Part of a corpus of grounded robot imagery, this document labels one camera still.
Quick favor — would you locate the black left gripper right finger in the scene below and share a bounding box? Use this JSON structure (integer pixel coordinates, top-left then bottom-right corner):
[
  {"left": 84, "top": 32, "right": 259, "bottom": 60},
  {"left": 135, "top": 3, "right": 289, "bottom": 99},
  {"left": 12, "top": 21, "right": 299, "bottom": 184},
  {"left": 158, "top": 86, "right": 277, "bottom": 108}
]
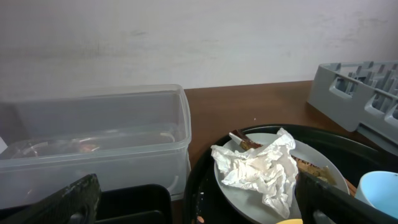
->
[{"left": 295, "top": 172, "right": 397, "bottom": 224}]

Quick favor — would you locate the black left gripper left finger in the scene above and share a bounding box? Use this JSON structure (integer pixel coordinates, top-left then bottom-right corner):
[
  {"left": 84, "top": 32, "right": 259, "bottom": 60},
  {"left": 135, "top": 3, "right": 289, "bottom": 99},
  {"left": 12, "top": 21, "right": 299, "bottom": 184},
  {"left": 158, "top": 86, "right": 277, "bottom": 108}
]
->
[{"left": 1, "top": 174, "right": 101, "bottom": 224}]

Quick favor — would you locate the light blue cup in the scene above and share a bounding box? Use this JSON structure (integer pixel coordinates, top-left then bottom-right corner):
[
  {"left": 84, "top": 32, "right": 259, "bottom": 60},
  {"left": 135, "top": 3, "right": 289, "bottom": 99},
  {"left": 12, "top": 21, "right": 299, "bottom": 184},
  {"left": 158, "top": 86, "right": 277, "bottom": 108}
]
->
[{"left": 354, "top": 171, "right": 398, "bottom": 218}]

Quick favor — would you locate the grey dishwasher rack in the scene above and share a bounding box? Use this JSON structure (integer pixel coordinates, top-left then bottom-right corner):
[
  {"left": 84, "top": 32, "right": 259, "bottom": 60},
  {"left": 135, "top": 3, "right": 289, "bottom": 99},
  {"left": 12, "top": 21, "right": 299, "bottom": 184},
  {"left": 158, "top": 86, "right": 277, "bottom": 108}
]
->
[{"left": 308, "top": 60, "right": 397, "bottom": 155}]

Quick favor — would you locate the yellow bowl with scraps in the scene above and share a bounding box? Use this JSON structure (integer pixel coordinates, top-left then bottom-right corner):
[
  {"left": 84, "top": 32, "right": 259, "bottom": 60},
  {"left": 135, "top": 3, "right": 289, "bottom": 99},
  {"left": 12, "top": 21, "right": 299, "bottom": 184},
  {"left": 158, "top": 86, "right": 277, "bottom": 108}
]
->
[{"left": 276, "top": 218, "right": 303, "bottom": 224}]

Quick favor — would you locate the crumpled white napkin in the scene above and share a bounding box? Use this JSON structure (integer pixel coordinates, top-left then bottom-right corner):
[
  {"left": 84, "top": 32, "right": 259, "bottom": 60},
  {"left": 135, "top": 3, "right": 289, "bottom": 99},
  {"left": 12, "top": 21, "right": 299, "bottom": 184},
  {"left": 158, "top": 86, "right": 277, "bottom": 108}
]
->
[{"left": 211, "top": 128, "right": 299, "bottom": 218}]

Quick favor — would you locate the round black serving tray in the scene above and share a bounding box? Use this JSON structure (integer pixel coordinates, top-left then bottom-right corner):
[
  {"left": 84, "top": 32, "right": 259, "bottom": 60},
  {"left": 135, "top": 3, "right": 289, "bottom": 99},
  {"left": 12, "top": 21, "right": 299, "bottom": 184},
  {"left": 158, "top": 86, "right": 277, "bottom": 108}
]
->
[{"left": 182, "top": 124, "right": 397, "bottom": 224}]

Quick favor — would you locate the grey plate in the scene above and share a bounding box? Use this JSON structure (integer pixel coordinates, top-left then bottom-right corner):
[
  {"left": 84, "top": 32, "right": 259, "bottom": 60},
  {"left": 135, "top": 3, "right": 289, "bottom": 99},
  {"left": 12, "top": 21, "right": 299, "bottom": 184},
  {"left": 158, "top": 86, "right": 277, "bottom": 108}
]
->
[{"left": 214, "top": 133, "right": 349, "bottom": 223}]

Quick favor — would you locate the black rectangular tray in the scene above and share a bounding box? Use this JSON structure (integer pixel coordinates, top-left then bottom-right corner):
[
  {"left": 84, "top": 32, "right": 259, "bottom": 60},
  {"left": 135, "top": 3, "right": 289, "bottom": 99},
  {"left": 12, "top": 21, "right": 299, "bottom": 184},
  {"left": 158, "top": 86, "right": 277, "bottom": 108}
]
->
[{"left": 0, "top": 184, "right": 173, "bottom": 224}]

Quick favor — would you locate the clear plastic bin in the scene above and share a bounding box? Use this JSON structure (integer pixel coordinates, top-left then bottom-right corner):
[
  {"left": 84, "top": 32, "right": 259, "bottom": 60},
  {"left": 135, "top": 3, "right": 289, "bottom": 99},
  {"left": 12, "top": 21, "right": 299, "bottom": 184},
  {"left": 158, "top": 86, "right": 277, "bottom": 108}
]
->
[{"left": 1, "top": 85, "right": 192, "bottom": 208}]

